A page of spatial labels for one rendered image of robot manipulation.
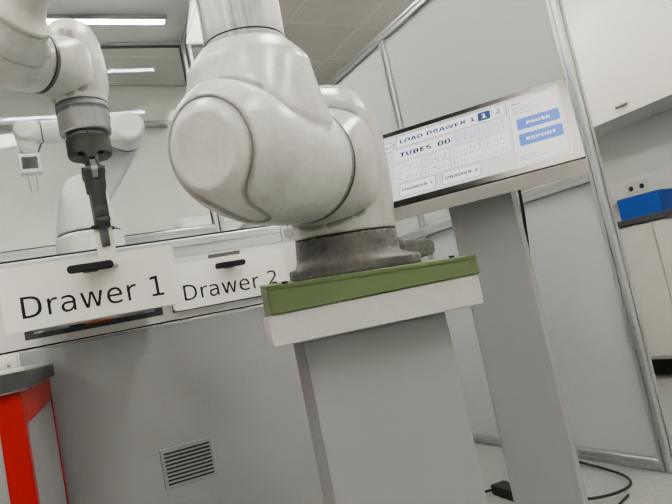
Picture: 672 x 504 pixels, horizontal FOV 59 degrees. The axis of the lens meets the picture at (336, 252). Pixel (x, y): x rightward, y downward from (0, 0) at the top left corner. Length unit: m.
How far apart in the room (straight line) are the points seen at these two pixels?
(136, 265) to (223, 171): 0.54
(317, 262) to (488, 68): 1.89
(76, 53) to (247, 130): 0.59
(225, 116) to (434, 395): 0.45
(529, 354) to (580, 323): 0.89
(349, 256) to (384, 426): 0.23
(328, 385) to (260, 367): 0.73
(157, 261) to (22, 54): 0.40
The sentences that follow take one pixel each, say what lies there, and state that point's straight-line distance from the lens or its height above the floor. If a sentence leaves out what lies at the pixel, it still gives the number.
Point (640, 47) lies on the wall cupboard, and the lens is 4.15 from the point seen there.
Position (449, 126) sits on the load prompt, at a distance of 1.63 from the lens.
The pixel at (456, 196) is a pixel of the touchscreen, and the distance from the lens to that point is 1.44.
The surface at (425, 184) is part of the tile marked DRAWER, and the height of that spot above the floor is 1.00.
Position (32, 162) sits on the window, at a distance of 1.55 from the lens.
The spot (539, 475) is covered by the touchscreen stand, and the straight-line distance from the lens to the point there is 1.60.
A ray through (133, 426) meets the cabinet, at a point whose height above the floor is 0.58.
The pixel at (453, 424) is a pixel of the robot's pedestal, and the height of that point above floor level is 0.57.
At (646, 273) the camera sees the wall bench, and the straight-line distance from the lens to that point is 3.74.
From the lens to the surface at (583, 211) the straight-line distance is 2.31.
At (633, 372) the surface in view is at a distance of 2.32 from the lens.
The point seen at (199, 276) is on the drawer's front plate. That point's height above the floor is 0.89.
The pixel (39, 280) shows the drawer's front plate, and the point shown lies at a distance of 1.14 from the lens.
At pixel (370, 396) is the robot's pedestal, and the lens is 0.81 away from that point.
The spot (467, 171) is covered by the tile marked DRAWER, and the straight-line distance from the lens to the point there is 1.47.
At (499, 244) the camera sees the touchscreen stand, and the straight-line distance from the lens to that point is 1.52.
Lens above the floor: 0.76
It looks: 5 degrees up
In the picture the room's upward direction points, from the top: 12 degrees counter-clockwise
